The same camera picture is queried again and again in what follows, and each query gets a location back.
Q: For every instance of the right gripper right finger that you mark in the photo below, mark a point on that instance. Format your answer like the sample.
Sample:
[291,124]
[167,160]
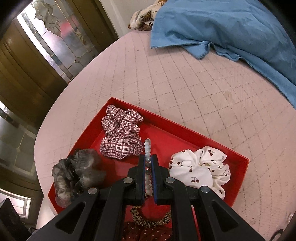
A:
[197,214]

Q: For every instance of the brown white floral blanket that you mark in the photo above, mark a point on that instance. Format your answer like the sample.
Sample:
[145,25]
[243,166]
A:
[143,19]

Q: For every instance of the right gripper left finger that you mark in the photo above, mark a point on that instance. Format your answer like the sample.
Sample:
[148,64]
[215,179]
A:
[97,214]

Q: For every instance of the blue cloth sheet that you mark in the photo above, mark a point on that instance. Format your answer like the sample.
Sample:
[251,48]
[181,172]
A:
[237,30]

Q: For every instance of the stained glass wooden door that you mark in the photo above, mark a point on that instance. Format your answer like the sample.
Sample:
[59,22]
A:
[44,45]

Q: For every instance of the grey organza scrunchie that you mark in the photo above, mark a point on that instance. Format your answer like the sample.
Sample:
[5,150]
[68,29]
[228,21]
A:
[75,174]

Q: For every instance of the red white plaid scrunchie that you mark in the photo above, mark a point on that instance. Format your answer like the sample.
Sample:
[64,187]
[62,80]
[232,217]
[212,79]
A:
[121,133]

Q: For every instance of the red polka dot scrunchie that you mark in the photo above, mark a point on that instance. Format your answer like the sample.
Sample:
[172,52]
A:
[134,232]

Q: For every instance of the white cherry print scrunchie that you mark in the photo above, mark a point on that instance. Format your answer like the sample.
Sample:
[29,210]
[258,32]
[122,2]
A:
[203,167]

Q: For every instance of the black flower hair clip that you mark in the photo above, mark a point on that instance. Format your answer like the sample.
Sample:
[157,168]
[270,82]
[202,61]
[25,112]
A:
[276,235]

